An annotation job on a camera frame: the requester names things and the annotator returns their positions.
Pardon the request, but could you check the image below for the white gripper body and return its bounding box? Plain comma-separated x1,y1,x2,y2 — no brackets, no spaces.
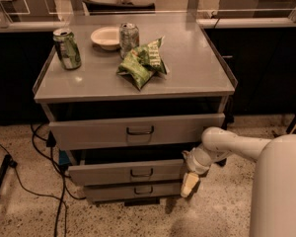
186,145,216,175

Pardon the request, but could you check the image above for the grey drawer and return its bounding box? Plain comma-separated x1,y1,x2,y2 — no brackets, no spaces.
84,181,182,202
69,148,185,186
49,114,225,150

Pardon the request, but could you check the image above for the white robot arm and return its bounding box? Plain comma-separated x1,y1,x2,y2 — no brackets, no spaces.
181,127,296,237

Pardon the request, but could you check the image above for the grey top drawer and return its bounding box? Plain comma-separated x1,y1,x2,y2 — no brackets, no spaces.
49,114,225,150

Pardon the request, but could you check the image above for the grey drawer cabinet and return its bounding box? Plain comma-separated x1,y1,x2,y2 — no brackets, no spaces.
32,13,239,207

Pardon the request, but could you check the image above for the grey bottom drawer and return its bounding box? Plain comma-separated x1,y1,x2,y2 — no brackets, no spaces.
84,181,182,202

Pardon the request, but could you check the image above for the green chip bag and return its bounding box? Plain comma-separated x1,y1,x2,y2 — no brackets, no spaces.
116,38,168,90

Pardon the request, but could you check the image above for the silver green soda can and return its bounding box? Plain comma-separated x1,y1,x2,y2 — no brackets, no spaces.
119,23,139,58

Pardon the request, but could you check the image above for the white bowl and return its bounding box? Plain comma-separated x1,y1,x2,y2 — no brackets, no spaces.
91,27,120,51

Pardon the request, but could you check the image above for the green soda can left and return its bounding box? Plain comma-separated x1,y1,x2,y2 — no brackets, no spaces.
53,28,81,70

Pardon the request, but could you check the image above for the black stand leg left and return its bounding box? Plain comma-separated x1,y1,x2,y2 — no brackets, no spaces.
0,155,17,189

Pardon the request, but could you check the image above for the black floor cable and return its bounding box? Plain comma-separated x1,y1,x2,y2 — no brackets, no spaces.
0,121,87,237

